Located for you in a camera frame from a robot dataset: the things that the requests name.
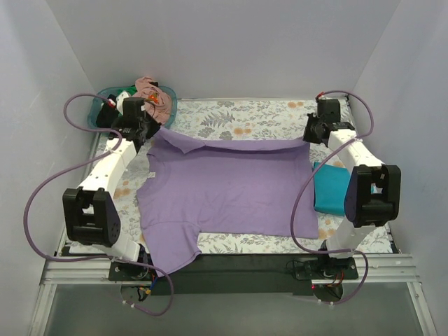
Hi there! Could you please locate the purple t shirt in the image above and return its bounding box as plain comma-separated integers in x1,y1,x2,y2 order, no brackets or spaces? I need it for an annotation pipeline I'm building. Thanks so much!
136,129,319,276

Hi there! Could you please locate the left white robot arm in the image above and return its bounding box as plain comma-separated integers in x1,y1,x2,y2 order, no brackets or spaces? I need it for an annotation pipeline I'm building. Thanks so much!
62,97,161,280

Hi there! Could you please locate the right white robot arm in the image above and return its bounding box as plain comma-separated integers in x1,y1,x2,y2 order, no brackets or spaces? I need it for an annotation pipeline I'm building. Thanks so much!
303,97,401,278

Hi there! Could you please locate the teal plastic laundry basket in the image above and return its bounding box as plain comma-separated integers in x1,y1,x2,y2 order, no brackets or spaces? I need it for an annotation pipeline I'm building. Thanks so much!
86,85,178,130

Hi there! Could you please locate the pink crumpled shirt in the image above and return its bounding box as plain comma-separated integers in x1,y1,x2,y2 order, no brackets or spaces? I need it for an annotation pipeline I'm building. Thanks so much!
134,76,172,125

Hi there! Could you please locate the black shirt in basket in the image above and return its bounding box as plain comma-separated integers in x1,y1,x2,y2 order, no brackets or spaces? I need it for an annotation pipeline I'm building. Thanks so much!
96,94,120,128

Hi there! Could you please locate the green shirt in basket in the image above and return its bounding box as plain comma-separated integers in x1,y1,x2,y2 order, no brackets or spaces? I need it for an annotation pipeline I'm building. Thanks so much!
116,85,137,96

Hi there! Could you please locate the floral patterned table mat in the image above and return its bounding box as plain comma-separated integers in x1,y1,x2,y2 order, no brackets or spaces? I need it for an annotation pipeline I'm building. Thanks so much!
65,99,393,254

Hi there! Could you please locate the folded teal t shirt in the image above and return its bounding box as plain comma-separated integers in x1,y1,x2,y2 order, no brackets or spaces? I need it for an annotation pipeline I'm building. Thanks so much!
314,164,351,216

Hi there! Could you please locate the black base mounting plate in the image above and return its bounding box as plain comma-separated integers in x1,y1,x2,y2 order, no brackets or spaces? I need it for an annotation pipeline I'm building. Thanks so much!
108,253,360,297

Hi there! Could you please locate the aluminium frame rail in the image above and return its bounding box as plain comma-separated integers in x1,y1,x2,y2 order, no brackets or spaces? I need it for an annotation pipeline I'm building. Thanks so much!
29,253,437,335

